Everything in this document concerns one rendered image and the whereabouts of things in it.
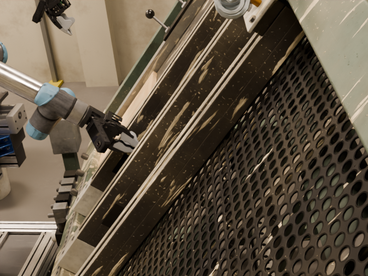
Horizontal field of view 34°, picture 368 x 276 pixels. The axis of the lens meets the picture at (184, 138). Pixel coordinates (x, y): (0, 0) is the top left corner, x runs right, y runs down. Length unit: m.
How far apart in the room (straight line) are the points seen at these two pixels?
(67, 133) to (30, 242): 0.73
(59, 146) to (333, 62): 2.18
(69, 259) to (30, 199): 2.16
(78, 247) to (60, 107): 0.43
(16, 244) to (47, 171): 1.08
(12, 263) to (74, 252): 1.33
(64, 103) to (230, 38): 0.58
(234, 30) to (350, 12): 0.69
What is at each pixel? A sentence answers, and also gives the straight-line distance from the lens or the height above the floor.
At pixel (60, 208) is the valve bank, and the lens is 2.48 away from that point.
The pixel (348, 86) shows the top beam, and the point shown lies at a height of 1.82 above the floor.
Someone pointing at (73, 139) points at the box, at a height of 0.82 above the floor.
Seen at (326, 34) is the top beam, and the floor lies 1.82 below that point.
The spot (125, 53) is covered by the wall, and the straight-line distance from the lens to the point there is 5.42.
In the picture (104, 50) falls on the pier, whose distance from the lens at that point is 5.32.
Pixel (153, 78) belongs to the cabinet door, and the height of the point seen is 1.21.
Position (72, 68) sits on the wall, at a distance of 5.62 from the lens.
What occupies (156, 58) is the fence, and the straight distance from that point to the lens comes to 2.43.
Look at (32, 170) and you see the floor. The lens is 4.36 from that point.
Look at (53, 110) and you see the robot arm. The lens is 1.86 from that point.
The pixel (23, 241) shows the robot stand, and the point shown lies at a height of 0.21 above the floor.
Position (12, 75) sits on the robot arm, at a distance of 2.06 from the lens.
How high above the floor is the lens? 2.12
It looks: 29 degrees down
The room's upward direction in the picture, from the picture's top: 6 degrees counter-clockwise
